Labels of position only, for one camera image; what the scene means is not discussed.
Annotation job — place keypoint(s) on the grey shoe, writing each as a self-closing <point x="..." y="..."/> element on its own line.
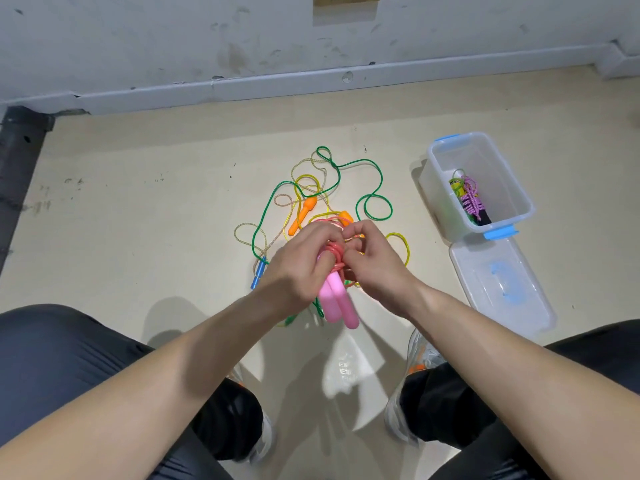
<point x="262" y="435"/>
<point x="405" y="415"/>

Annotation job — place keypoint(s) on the person's left hand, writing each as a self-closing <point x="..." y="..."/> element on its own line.
<point x="298" y="267"/>

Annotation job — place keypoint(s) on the clear plastic box lid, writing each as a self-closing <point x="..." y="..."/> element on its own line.
<point x="500" y="285"/>

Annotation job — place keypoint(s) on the black shorts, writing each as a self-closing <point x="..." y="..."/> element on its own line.
<point x="50" y="355"/>

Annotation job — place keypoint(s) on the grey right shoe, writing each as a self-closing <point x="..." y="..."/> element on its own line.
<point x="405" y="415"/>

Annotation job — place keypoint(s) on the grey left shoe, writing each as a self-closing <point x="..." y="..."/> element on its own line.
<point x="262" y="435"/>

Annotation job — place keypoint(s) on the person's right forearm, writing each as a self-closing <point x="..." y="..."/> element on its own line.
<point x="530" y="385"/>

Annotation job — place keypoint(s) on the person's right hand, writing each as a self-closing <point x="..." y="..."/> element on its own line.
<point x="380" y="270"/>

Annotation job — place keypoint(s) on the black metal rack frame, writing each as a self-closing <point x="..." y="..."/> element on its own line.
<point x="18" y="165"/>

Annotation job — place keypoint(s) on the clear storage box blue latches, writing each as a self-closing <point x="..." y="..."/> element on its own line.
<point x="505" y="185"/>

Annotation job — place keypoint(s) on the person's left forearm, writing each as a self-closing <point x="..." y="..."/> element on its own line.
<point x="130" y="405"/>

